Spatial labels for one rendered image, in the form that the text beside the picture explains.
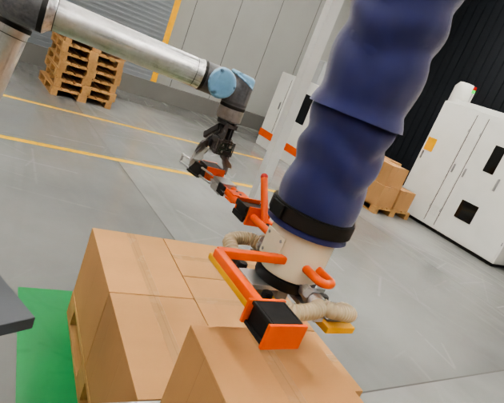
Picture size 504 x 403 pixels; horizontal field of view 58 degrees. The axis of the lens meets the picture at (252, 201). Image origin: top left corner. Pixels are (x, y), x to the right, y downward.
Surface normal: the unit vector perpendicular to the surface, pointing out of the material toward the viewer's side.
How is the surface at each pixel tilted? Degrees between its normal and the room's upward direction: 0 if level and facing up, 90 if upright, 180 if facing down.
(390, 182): 90
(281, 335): 90
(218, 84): 87
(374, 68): 80
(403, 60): 76
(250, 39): 90
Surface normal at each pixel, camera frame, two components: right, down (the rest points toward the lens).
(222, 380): 0.36, -0.89
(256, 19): 0.48, 0.43
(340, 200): 0.46, 0.15
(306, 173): -0.59, -0.23
